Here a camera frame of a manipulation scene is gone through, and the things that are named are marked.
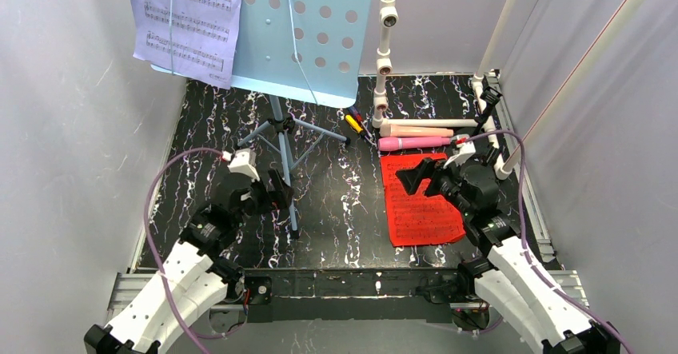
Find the red sheet music page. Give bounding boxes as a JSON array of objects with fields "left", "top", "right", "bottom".
[{"left": 380, "top": 153, "right": 465, "bottom": 247}]

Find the pink toy microphone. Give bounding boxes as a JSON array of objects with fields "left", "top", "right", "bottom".
[{"left": 377, "top": 137, "right": 452, "bottom": 152}]

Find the black round microphone stand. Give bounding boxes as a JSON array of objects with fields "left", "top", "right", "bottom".
[{"left": 472, "top": 145, "right": 505, "bottom": 167}]

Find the beige toy microphone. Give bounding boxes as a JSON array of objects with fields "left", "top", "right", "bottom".
[{"left": 379, "top": 125, "right": 454, "bottom": 137}]

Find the light blue music stand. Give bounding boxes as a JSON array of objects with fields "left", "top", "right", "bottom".
[{"left": 151, "top": 0, "right": 381, "bottom": 241}]

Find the lavender sheet music page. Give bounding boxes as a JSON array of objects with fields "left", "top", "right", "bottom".
[{"left": 130, "top": 0, "right": 242, "bottom": 89}]

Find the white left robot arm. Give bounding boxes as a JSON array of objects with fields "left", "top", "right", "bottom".
[{"left": 84, "top": 169, "right": 293, "bottom": 353}]

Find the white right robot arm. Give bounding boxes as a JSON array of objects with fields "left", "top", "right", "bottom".
[{"left": 396, "top": 158, "right": 621, "bottom": 353}]

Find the white diagonal pole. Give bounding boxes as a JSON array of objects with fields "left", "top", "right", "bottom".
[{"left": 501, "top": 0, "right": 651, "bottom": 172}]

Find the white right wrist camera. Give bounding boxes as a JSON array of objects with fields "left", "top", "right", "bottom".
[{"left": 444, "top": 134, "right": 477, "bottom": 168}]

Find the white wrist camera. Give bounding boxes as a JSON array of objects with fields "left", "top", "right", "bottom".
[
  {"left": 444, "top": 134, "right": 477, "bottom": 168},
  {"left": 221, "top": 148, "right": 261, "bottom": 181}
]

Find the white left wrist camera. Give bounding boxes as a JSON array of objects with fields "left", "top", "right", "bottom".
[{"left": 221, "top": 148, "right": 261, "bottom": 181}]

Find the white PVC pipe frame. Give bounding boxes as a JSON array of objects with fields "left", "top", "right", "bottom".
[{"left": 370, "top": 0, "right": 531, "bottom": 181}]

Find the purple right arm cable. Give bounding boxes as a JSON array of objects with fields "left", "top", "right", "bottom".
[{"left": 465, "top": 129, "right": 636, "bottom": 354}]

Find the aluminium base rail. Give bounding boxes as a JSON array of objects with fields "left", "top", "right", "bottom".
[{"left": 98, "top": 70, "right": 604, "bottom": 354}]

